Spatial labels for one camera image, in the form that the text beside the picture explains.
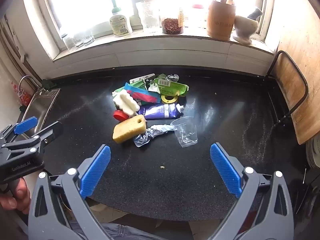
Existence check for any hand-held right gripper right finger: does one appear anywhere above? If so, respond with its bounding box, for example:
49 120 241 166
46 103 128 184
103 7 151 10
210 142 294 240

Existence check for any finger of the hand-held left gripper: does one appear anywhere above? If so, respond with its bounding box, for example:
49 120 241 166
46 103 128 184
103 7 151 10
4 121 64 156
0 116 39 143

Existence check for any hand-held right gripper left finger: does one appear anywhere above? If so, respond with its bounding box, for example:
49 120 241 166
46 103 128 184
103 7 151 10
28 144 112 240

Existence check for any clear plastic cup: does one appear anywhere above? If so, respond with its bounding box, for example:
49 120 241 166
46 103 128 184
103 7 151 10
170 116 198 148

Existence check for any yellow sponge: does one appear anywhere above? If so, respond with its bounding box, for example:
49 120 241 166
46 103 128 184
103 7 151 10
112 114 147 144

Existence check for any silver wrapper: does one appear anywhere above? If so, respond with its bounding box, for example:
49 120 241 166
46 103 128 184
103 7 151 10
134 124 177 148

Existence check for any red bottle cap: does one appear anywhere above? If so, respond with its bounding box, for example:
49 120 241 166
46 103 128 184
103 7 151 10
113 110 128 123

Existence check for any white foam sponge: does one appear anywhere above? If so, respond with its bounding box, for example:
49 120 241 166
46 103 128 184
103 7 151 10
112 92 140 117

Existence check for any yellow tape ring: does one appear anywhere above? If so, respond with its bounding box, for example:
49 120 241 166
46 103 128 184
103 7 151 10
161 91 179 105

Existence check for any person's left hand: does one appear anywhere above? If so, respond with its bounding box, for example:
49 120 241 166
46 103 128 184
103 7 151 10
0 177 32 215

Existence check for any steel sink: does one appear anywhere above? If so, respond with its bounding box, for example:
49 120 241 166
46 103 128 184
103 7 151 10
21 87 61 140

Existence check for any red patterned cloth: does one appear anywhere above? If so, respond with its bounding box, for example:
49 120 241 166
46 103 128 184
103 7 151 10
11 80 33 105

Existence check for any steel faucet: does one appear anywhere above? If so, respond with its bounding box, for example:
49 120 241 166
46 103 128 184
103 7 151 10
19 75 42 93

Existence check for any dark green cloth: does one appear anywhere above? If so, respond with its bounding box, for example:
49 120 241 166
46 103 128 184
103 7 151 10
41 79 60 90

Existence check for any purple tube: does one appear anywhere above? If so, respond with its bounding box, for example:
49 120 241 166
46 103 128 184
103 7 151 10
137 103 185 120

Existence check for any red blue snack bag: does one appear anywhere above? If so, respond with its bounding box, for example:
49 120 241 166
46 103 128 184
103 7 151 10
124 82 162 104

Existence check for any stack of white plates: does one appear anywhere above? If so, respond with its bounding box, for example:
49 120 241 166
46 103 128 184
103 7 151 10
305 137 320 170

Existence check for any clear drinking glass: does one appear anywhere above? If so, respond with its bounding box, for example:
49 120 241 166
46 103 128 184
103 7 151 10
82 29 95 44
61 33 77 52
75 31 86 47

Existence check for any dark green packaging piece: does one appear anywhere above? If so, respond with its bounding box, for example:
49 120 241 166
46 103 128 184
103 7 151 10
129 79 148 90

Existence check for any green wrapper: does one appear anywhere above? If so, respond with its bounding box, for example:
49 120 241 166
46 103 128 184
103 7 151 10
154 74 189 97

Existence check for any silver blister pack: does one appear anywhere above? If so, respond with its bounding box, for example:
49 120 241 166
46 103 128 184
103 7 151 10
129 73 156 83

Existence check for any wooden cutting board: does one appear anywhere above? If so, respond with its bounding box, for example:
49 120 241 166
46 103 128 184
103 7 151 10
271 25 320 145

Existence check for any white green soap bottle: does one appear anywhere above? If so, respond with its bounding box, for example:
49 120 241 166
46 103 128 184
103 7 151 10
109 0 133 37

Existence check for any white stone mortar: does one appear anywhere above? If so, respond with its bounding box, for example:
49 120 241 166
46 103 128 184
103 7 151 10
232 15 260 45

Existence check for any clear glass jar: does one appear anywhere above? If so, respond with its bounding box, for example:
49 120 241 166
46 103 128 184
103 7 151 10
136 1 160 33

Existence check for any wooden utensil holder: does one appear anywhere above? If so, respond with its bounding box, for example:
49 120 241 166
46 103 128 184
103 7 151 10
206 0 237 41

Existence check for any glass jar of red flakes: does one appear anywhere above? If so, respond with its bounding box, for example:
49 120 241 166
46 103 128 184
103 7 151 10
160 4 185 35

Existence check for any grey stone pestle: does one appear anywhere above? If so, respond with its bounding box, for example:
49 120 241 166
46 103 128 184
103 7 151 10
247 7 263 21

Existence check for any red lid glass jar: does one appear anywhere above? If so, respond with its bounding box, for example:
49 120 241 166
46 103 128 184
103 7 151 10
191 4 209 29

